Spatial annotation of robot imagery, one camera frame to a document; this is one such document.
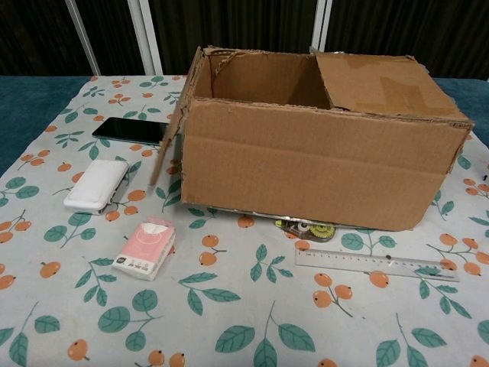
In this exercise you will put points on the brown cardboard box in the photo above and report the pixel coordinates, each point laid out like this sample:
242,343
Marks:
305,164

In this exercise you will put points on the correction tape dispenser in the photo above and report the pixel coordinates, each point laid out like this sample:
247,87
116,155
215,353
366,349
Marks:
321,234

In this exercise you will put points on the pink tissue pack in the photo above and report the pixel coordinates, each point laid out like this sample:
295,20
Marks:
143,248

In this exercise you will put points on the floral print tablecloth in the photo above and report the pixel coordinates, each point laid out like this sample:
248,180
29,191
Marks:
244,306

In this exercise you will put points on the transparent plastic ruler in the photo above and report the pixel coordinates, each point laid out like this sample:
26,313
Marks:
344,260

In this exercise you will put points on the black smartphone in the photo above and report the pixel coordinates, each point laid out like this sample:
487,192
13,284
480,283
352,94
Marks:
130,130

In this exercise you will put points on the white power bank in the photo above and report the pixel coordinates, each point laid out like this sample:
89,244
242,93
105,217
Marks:
95,183

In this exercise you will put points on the white double frame post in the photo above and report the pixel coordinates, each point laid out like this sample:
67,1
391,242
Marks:
147,38

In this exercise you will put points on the grey slim frame post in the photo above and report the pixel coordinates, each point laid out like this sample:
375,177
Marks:
84,38

